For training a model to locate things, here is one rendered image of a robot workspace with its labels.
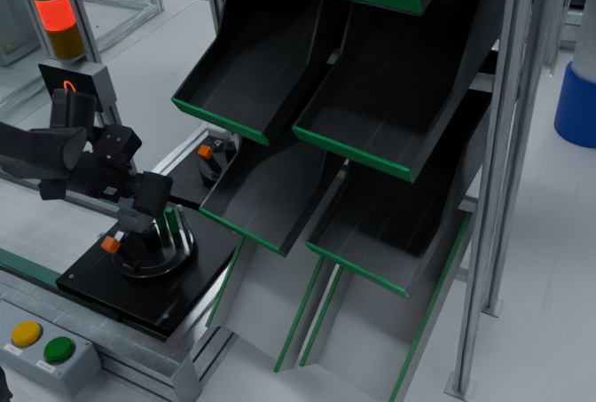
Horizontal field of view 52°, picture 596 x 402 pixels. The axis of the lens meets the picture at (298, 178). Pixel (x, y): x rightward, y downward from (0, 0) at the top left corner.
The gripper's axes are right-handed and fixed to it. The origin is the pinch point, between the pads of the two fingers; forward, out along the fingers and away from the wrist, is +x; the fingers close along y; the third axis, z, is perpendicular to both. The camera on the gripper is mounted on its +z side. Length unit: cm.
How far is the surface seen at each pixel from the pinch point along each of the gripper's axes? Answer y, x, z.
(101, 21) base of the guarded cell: 98, 76, 51
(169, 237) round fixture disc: -1.4, 10.7, -6.3
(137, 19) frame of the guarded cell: 81, 75, 53
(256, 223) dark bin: -27.5, -10.8, 0.4
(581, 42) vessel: -55, 52, 55
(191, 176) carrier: 6.9, 23.4, 5.4
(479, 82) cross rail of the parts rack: -50, -19, 20
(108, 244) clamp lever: -0.3, -2.5, -9.3
